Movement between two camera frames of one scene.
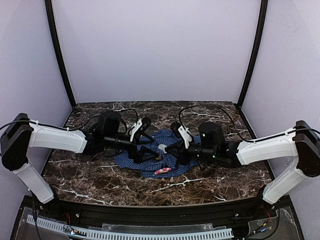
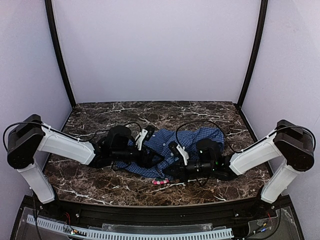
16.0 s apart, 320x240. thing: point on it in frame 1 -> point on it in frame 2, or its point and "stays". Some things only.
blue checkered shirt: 172,157 stays
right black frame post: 255,51 stays
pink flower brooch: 164,170 -> 160,180
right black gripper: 183,152 -> 182,168
